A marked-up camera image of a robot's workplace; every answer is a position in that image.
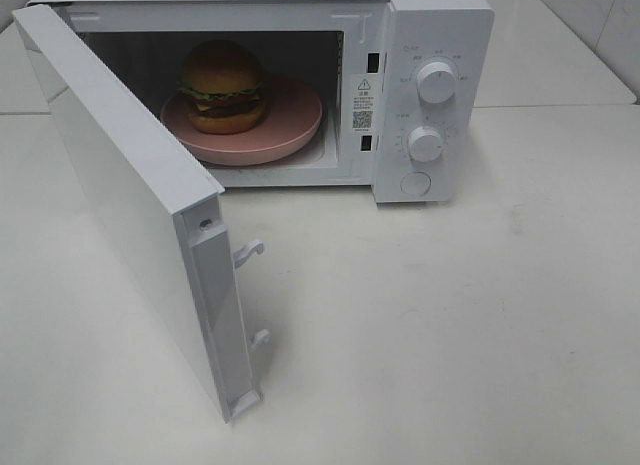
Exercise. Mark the lower white control knob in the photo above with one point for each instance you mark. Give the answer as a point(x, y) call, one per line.
point(425, 144)

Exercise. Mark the white microwave door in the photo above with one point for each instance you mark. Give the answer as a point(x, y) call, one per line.
point(156, 204)

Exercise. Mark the round white door button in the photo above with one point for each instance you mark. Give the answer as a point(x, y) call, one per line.
point(416, 184)

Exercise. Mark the upper white control knob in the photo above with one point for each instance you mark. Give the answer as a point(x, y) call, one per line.
point(436, 80)

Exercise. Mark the white warning label sticker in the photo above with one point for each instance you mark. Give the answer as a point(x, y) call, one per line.
point(363, 98)

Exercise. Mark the white control knob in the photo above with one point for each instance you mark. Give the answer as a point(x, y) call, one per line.
point(425, 144)
point(436, 80)

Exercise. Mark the pink round plate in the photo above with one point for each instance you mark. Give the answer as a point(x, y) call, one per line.
point(292, 118)

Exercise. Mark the toy hamburger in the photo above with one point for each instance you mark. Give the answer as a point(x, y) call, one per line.
point(221, 82)

